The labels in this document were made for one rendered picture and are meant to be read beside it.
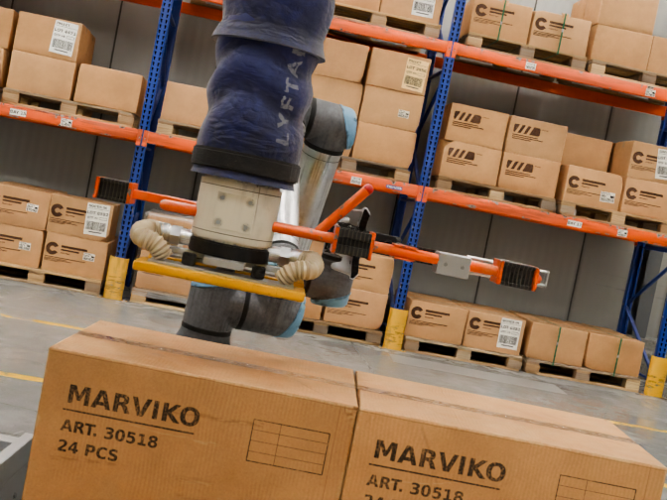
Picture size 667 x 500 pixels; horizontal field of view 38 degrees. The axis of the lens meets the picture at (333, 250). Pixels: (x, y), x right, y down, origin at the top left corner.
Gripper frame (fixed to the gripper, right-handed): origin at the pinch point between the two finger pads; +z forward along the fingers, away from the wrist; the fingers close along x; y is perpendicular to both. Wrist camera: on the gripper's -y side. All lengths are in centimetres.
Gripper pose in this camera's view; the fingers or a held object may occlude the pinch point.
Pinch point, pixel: (362, 244)
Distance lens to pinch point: 201.7
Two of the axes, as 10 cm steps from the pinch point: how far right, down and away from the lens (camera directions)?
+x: 1.9, -9.8, -0.5
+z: 0.4, 0.6, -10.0
